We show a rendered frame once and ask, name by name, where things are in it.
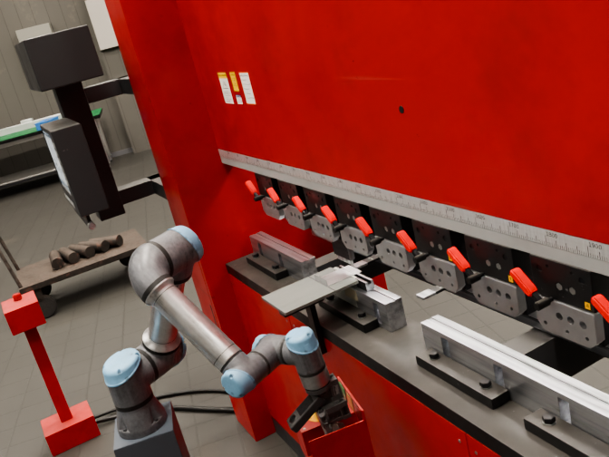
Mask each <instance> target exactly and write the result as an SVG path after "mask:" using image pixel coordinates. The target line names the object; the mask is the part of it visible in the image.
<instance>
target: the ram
mask: <svg viewBox="0 0 609 457"><path fill-rule="evenodd" d="M176 2H177V6H178V10H179V15H180V18H181V22H182V24H183V28H184V31H185V35H186V37H187V41H188V47H189V50H190V53H191V56H192V60H193V63H194V66H195V69H196V73H197V76H198V81H199V85H200V88H201V91H202V94H203V98H204V101H205V104H206V107H207V111H208V117H209V119H210V123H211V126H212V130H213V132H214V136H215V139H216V143H217V148H218V149H220V150H223V151H230V152H234V153H237V154H241V155H245V156H248V157H252V158H256V159H260V160H266V161H270V162H273V163H277V164H281V165H285V166H288V167H293V168H297V169H300V170H307V171H311V172H314V173H318V174H322V175H325V176H329V177H333V178H337V179H340V180H347V181H350V182H354V183H358V184H362V185H366V186H370V187H374V188H377V189H381V190H388V191H391V192H395V193H399V194H402V195H406V196H410V197H413V198H417V199H424V200H427V201H431V202H435V203H439V204H443V205H447V206H451V207H454V208H458V209H464V210H468V211H472V212H476V213H479V214H483V215H487V216H490V217H494V218H498V219H504V220H508V221H512V222H516V223H520V224H524V225H528V226H531V227H535V228H539V229H545V230H549V231H553V232H556V233H560V234H564V235H567V236H571V237H575V238H581V239H585V240H589V241H593V242H597V243H601V244H605V245H608V246H609V0H176ZM232 72H235V76H236V78H237V85H238V89H239V92H236V91H234V87H233V84H232V81H231V77H230V74H229V73H232ZM238 72H248V75H249V79H250V82H251V85H252V89H253V93H254V96H255V100H256V105H253V104H247V101H246V97H245V95H244V91H243V87H242V83H241V81H240V77H239V73H238ZM218 73H226V75H227V81H228V84H229V88H230V91H231V94H232V98H233V102H234V103H226V101H225V98H224V94H223V92H222V88H221V84H220V81H219V78H218ZM236 94H237V95H241V99H242V103H243V104H237V98H236ZM220 159H221V161H222V163H225V164H227V165H231V166H234V167H238V168H240V169H243V170H249V171H253V172H255V173H258V174H262V175H265V176H268V177H271V178H274V179H278V180H283V181H286V182H289V183H293V184H295V185H299V186H302V187H305V188H308V189H311V190H317V191H321V192H323V193H326V194H330V195H333V196H336V197H339V198H342V199H348V200H351V201H354V202H357V203H361V204H363V205H367V206H370V207H373V208H377V209H382V210H385V211H388V212H391V213H394V214H398V215H401V216H404V217H407V218H410V219H416V220H419V221H422V222H425V223H429V224H431V225H435V226H438V227H441V228H445V229H450V230H453V231H456V232H459V233H462V234H466V235H469V236H472V237H475V238H481V239H484V240H487V241H490V242H493V243H497V244H499V245H503V246H506V247H509V248H514V249H518V250H521V251H524V252H527V253H530V254H534V255H537V256H540V257H543V258H549V259H552V260H554V261H558V262H561V263H565V264H567V265H571V266H574V267H580V268H582V269H586V270H589V271H592V272H595V273H598V274H602V275H605V276H608V277H609V262H607V261H603V260H601V259H597V258H591V257H588V256H584V255H581V254H577V253H574V252H571V251H567V250H563V249H561V248H554V247H551V246H548V245H544V244H541V243H537V242H534V241H531V240H527V239H523V238H518V237H514V236H510V235H508V234H504V233H500V232H497V231H494V230H490V229H487V228H481V227H478V226H474V225H470V224H468V223H464V222H460V221H457V220H454V219H448V218H444V217H441V216H437V215H434V214H430V213H427V212H424V211H420V210H416V209H411V208H407V207H404V206H401V205H397V204H394V203H390V202H387V201H384V200H380V199H375V198H371V197H367V196H364V195H361V194H357V193H353V192H350V191H347V190H341V189H337V188H334V187H331V186H327V185H324V184H321V183H317V182H313V181H310V180H304V179H301V178H297V177H294V176H291V175H287V174H284V173H281V172H277V171H273V170H268V169H264V168H260V167H257V166H254V165H250V164H247V163H244V162H240V161H237V160H231V159H228V158H224V157H220Z"/></svg>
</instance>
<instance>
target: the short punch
mask: <svg viewBox="0 0 609 457"><path fill-rule="evenodd" d="M332 245H333V252H334V254H336V255H337V257H338V259H341V260H342V261H344V262H346V263H348V264H351V265H353V266H354V263H353V260H354V259H355V256H354V253H353V250H351V249H348V248H347V247H346V246H345V245H344V243H343V241H342V240H339V239H338V240H336V241H335V242H332Z"/></svg>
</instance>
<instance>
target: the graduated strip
mask: <svg viewBox="0 0 609 457"><path fill-rule="evenodd" d="M218 152H219V156H220V157H224V158H228V159H231V160H237V161H240V162H244V163H247V164H250V165H254V166H257V167H260V168H264V169H268V170H273V171H277V172H281V173H284V174H287V175H291V176H294V177H297V178H301V179H304V180H310V181H313V182H317V183H321V184H324V185H327V186H331V187H334V188H337V189H341V190H347V191H350V192H353V193H357V194H361V195H364V196H367V197H371V198H375V199H380V200H384V201H387V202H390V203H394V204H397V205H401V206H404V207H407V208H411V209H416V210H420V211H424V212H427V213H430V214H434V215H437V216H441V217H444V218H448V219H454V220H457V221H460V222H464V223H468V224H470V225H474V226H478V227H481V228H484V229H490V230H494V231H497V232H500V233H504V234H508V235H510V236H514V237H518V238H523V239H527V240H531V241H534V242H537V243H541V244H544V245H548V246H551V247H554V248H561V249H563V250H567V251H571V252H574V253H577V254H581V255H584V256H588V257H591V258H597V259H601V260H603V261H607V262H609V246H608V245H605V244H601V243H597V242H593V241H589V240H585V239H581V238H575V237H571V236H567V235H564V234H560V233H556V232H553V231H549V230H545V229H541V228H535V227H531V226H528V225H524V224H520V223H516V222H512V221H508V220H504V219H498V218H494V217H490V216H487V215H483V214H479V213H476V212H472V211H468V210H464V209H458V208H454V207H451V206H447V205H443V204H439V203H435V202H431V201H427V200H424V199H417V198H413V197H410V196H406V195H402V194H399V193H395V192H391V191H388V190H381V189H377V188H374V187H370V186H366V185H362V184H358V183H354V182H350V181H347V180H340V179H337V178H333V177H329V176H325V175H322V174H318V173H314V172H311V171H307V170H300V169H297V168H293V167H288V166H285V165H281V164H277V163H273V162H270V161H266V160H260V159H256V158H252V157H248V156H245V155H241V154H237V153H234V152H230V151H223V150H220V149H218Z"/></svg>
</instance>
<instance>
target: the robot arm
mask: <svg viewBox="0 0 609 457"><path fill-rule="evenodd" d="M203 255H204V249H203V245H202V243H201V241H200V239H199V238H198V236H197V234H196V233H195V232H194V231H192V230H191V229H190V228H187V227H185V226H176V227H174V228H169V229H168V230H167V231H166V232H164V233H162V234H160V235H159V236H157V237H155V238H153V239H152V240H150V241H148V242H146V243H144V244H142V245H140V246H139V247H137V248H136V249H135V250H134V252H133V253H132V255H131V256H130V261H129V266H128V271H129V278H130V283H131V285H132V287H133V289H134V291H135V292H136V294H137V295H138V297H139V298H140V299H141V300H142V301H143V302H144V303H145V304H146V305H147V306H151V311H150V325H149V327H148V328H147V329H146V330H145V331H144V333H143V336H142V343H141V345H140V346H138V347H137V348H135V349H134V348H127V349H123V350H122V351H121V352H117V353H116V354H114V355H112V356H111V357H110V358H109V359H108V360H107V361H106V362H105V364H104V366H103V369H102V373H103V376H104V381H105V383H106V385H107V386H108V389H109V392H110V394H111V398H112V400H113V403H114V405H115V408H116V411H117V430H118V433H119V436H120V437H121V438H122V439H125V440H137V439H140V438H143V437H146V436H148V435H150V434H152V433H155V432H156V431H157V430H158V429H159V428H160V427H161V426H162V425H163V424H164V423H165V422H166V421H167V418H168V416H167V413H166V410H165V408H164V406H163V405H162V404H161V403H160V402H159V400H158V399H157V398H156V397H155V396H154V394H153V392H152V389H151V387H150V385H151V384H153V383H154V382H155V381H157V380H158V379H159V378H160V377H162V376H163V375H164V374H165V373H167V372H168V371H169V370H170V369H171V368H173V367H175V366H177V365H178V364H179V363H180V361H182V360H183V358H184V357H185V355H186V352H187V346H186V343H184V341H185V340H184V338H183V336H182V335H181V334H183V335H184V336H185V337H186V338H187V339H188V340H189V342H190V343H191V344H193V345H194V346H195V347H196V348H197V349H198V350H199V352H200V353H201V354H203V355H204V356H205V357H206V358H207V359H208V360H209V362H210V363H211V364H213V365H214V366H215V367H216V368H217V369H218V370H219V371H220V372H221V373H222V374H223V375H222V377H221V383H222V386H223V387H224V388H225V391H226V392H227V393H228V394H229V395H231V396H232V397H235V398H241V397H244V396H245V395H246V394H248V393H249V392H250V391H252V390H254V389H255V388H256V386H257V385H258V384H259V383H260V382H262V381H263V380H264V379H265V378H266V377H267V376H268V375H269V374H271V373H272V372H273V371H274V370H275V369H276V368H277V367H278V366H279V365H294V366H295V368H296V371H297V373H298V374H299V377H300V380H301V382H302V385H303V388H304V389H305V391H306V393H307V394H308V396H307V397H306V398H305V399H304V400H303V401H302V403H301V404H300V405H299V406H298V407H297V408H296V409H295V411H294V412H293V413H292V414H291V415H290V416H289V418H288V419H287V420H286V421H287V423H288V425H289V427H290V429H291V430H292V431H293V432H295V433H298V432H299V431H300V430H301V428H302V427H303V426H304V425H305V424H306V422H307V421H308V420H309V419H310V418H311V417H312V416H313V414H314V413H315V415H316V417H317V419H318V421H319V422H320V424H321V426H322V428H323V431H324V434H328V433H332V432H334V431H337V430H339V429H342V428H344V427H345V424H344V423H337V422H339V421H341V420H346V419H348V418H350V417H352V415H351V412H350V409H349V407H348V404H347V401H346V400H345V399H344V397H343V392H342V390H341V387H340V385H339V382H338V380H337V378H336V377H335V375H334V373H331V374H329V372H328V369H327V366H326V364H325V361H324V358H323V355H322V352H321V349H320V347H319V343H318V340H317V339H316V337H315V335H314V331H313V330H312V329H311V328H310V327H307V326H301V327H299V328H298V327H297V328H295V329H293V330H291V331H290V332H289V333H288V334H287V335H275V334H267V335H259V336H258V337H257V338H256V339H255V342H254V343H253V344H252V351H251V352H250V353H248V354H247V355H246V354H245V353H244V352H243V351H242V350H241V349H240V348H239V347H238V346H237V345H236V344H235V343H234V342H233V341H232V340H231V339H230V338H229V337H228V336H227V335H226V334H225V333H224V332H223V331H221V330H220V329H219V328H218V327H217V326H216V325H215V324H214V323H213V322H212V321H211V320H210V319H209V318H208V317H207V316H206V315H205V314H204V313H203V312H202V311H201V310H200V309H199V308H198V307H196V306H195V305H194V304H193V303H192V302H191V301H190V300H189V299H188V298H187V297H186V296H185V295H184V294H183V293H184V287H185V283H186V282H188V281H189V280H190V278H191V276H192V271H193V266H194V264H195V263H196V262H199V261H200V260H201V259H202V257H203ZM348 411H349V412H348Z"/></svg>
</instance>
